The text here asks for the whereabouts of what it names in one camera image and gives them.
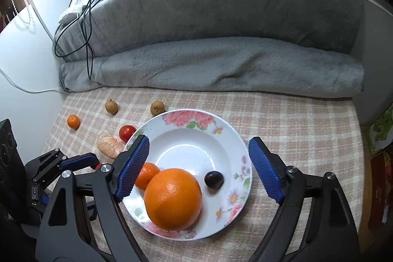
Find large orange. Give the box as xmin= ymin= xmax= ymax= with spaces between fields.
xmin=144 ymin=168 xmax=203 ymax=231

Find dark purple grape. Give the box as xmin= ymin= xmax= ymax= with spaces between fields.
xmin=204 ymin=170 xmax=225 ymax=190

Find white floral plate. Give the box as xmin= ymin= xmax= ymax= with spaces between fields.
xmin=118 ymin=109 xmax=253 ymax=240

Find white power strip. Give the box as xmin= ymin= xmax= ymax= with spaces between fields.
xmin=58 ymin=0 xmax=93 ymax=25

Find plaid bed sheet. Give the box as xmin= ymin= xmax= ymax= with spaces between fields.
xmin=40 ymin=87 xmax=369 ymax=262

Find folded grey fleece blanket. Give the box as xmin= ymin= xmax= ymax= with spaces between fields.
xmin=55 ymin=0 xmax=369 ymax=61

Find red box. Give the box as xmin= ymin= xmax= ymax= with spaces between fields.
xmin=367 ymin=152 xmax=393 ymax=229

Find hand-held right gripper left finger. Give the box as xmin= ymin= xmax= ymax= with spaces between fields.
xmin=35 ymin=135 xmax=151 ymax=262

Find peeled mandarin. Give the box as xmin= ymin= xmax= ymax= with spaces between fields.
xmin=96 ymin=130 xmax=126 ymax=159

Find black power cable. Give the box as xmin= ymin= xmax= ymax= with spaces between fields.
xmin=55 ymin=0 xmax=115 ymax=80

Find rolled grey fleece blanket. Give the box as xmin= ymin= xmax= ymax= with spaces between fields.
xmin=58 ymin=36 xmax=366 ymax=98

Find green printed bag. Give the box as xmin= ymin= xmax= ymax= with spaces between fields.
xmin=367 ymin=105 xmax=393 ymax=156

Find small mandarin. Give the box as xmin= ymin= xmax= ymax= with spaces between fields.
xmin=134 ymin=162 xmax=161 ymax=191
xmin=67 ymin=115 xmax=81 ymax=130

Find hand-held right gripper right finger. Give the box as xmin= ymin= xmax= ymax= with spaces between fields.
xmin=248 ymin=137 xmax=361 ymax=262

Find white beaded cord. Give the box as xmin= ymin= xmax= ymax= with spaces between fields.
xmin=12 ymin=4 xmax=35 ymax=33

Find white cable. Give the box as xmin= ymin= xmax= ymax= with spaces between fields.
xmin=0 ymin=67 xmax=64 ymax=94

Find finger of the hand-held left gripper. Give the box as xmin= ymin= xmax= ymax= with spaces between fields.
xmin=25 ymin=149 xmax=99 ymax=186
xmin=80 ymin=197 xmax=98 ymax=220

